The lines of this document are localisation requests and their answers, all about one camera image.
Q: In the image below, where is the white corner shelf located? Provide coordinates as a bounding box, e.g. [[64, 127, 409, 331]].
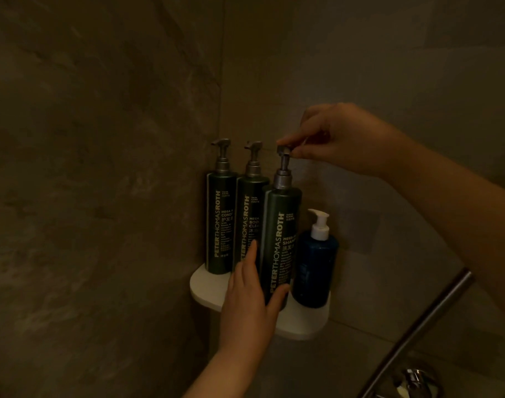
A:
[[190, 263, 331, 341]]

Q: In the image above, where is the chrome shower valve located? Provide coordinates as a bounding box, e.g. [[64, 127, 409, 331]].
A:
[[385, 365, 444, 398]]

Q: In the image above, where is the metal grab bar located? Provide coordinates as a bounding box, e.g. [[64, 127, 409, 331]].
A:
[[357, 268, 475, 398]]

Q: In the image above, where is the person's left hand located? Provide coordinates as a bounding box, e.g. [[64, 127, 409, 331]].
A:
[[218, 240, 291, 356]]

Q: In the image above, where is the person's right hand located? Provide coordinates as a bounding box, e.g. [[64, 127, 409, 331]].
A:
[[276, 103, 415, 179]]

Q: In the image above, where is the person's left forearm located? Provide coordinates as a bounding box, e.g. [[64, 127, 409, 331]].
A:
[[184, 347, 265, 398]]

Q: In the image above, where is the blue bottle with white pump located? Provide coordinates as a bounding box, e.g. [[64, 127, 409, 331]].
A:
[[293, 209, 340, 309]]

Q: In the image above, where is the dark green pump bottle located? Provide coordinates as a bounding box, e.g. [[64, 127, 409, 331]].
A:
[[259, 146, 303, 312], [205, 138, 239, 275], [233, 141, 270, 273]]

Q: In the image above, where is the person's right forearm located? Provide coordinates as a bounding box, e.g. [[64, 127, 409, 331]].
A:
[[385, 138, 505, 324]]

